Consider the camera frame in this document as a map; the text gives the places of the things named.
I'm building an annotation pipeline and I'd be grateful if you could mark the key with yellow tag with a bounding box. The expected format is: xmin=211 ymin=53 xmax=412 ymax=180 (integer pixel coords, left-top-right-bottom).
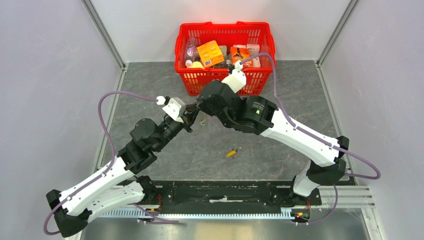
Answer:
xmin=225 ymin=148 xmax=238 ymax=159

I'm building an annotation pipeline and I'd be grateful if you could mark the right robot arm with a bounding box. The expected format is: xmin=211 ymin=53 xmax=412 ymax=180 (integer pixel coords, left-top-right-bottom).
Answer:
xmin=198 ymin=80 xmax=349 ymax=205

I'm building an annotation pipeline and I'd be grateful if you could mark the orange box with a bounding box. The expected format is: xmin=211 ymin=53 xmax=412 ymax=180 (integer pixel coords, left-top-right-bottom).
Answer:
xmin=196 ymin=40 xmax=225 ymax=68

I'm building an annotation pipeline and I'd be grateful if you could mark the plastic bottle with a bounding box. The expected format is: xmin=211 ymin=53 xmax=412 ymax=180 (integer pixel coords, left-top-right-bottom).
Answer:
xmin=184 ymin=37 xmax=200 ymax=68

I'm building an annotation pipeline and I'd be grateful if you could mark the red shopping basket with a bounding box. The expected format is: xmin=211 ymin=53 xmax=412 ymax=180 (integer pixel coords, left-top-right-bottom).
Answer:
xmin=174 ymin=21 xmax=276 ymax=96

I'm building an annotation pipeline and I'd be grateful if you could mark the orange black package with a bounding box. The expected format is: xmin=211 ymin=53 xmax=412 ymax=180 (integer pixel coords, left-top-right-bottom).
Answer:
xmin=230 ymin=46 xmax=251 ymax=65

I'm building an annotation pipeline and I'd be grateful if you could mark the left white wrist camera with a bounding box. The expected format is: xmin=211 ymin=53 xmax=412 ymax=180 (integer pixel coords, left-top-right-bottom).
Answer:
xmin=156 ymin=96 xmax=187 ymax=123

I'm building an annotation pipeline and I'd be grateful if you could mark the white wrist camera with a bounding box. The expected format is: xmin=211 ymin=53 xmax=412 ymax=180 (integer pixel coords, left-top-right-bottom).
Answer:
xmin=156 ymin=96 xmax=187 ymax=123
xmin=221 ymin=60 xmax=247 ymax=93

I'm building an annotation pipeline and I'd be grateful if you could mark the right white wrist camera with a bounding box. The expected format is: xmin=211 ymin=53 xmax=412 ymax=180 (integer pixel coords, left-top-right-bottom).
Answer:
xmin=221 ymin=60 xmax=247 ymax=93

